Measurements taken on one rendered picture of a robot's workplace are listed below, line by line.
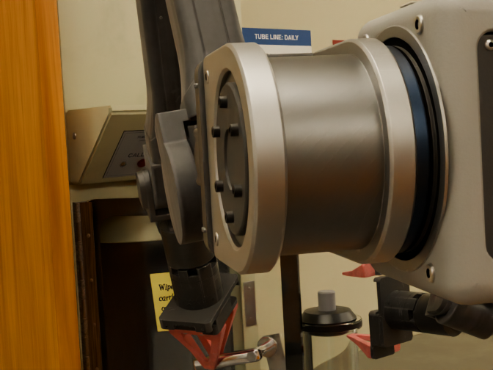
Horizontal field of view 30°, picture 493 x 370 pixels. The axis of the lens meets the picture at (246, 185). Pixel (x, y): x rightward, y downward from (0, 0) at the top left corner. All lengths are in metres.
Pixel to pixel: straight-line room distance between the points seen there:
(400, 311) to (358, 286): 0.93
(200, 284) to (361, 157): 0.63
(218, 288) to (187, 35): 0.45
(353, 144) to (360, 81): 0.03
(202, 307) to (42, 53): 0.36
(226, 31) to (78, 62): 0.61
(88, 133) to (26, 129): 0.08
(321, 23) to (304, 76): 1.73
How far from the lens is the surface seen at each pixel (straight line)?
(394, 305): 1.35
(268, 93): 0.43
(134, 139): 1.22
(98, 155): 1.21
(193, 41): 0.69
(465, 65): 0.45
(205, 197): 0.55
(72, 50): 1.28
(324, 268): 2.17
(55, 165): 1.15
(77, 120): 1.24
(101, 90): 1.30
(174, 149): 0.66
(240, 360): 1.12
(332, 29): 2.21
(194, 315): 1.06
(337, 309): 1.48
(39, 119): 1.15
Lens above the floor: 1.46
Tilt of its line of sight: 3 degrees down
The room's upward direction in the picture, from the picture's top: 3 degrees counter-clockwise
